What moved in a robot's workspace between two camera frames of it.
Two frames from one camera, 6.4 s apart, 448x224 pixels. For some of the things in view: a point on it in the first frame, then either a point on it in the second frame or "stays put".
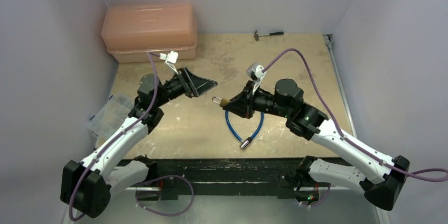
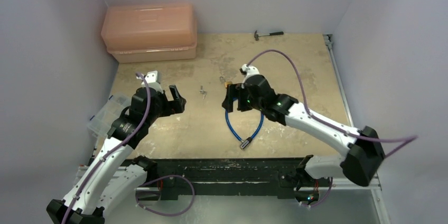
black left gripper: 192,85 -> 173,106
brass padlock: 222,102 -> 226,83
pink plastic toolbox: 131,30 stays put
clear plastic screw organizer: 115,110 stays put
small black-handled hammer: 256,36 stays put
